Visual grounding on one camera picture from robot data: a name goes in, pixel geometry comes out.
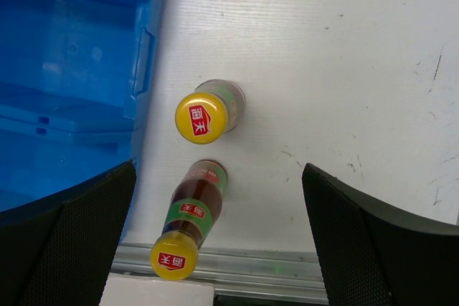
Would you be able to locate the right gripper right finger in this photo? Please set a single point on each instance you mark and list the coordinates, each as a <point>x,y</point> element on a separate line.
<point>373,253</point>

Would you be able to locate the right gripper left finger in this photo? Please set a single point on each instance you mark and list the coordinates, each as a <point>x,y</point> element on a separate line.
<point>58,250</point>

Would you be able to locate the front yellow-cap sauce bottle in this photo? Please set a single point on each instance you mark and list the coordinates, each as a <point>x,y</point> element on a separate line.
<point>195,206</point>

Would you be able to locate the yellow-cap sauce bottle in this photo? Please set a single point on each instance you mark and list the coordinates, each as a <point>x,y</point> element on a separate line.
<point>214,108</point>
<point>195,206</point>

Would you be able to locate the blue three-compartment plastic bin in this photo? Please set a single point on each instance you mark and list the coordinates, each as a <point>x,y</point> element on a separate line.
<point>76,81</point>

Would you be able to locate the rear yellow-cap sauce bottle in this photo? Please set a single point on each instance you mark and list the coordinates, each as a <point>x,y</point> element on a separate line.
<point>214,108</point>

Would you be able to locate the aluminium frame rail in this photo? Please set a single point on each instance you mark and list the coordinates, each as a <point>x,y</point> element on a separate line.
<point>269,275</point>

